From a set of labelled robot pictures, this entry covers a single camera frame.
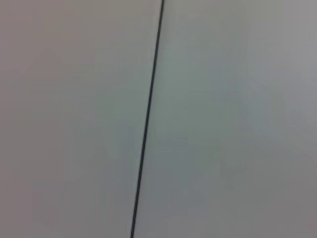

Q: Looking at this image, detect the black wall panel seam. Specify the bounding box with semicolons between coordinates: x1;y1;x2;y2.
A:
130;0;166;238

